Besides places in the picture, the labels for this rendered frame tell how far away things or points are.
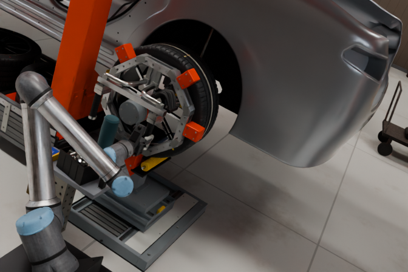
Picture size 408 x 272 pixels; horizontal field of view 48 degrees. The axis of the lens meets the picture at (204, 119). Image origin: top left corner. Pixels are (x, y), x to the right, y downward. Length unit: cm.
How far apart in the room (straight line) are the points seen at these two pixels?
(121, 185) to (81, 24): 105
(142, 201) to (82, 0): 124
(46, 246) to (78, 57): 116
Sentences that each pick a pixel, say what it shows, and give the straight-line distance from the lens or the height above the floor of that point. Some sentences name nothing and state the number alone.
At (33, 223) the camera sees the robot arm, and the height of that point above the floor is 64.
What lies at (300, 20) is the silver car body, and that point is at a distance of 266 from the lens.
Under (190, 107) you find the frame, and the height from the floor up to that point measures 98.
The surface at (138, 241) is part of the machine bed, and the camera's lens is 288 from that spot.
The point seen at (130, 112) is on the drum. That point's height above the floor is 86.
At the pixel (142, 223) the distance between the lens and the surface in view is 291.
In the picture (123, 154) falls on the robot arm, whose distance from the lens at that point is 215.
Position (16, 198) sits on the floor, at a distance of 311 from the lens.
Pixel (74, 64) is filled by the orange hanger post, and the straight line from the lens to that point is 275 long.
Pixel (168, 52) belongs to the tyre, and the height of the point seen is 117.
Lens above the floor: 193
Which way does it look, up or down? 24 degrees down
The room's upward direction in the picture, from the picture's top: 21 degrees clockwise
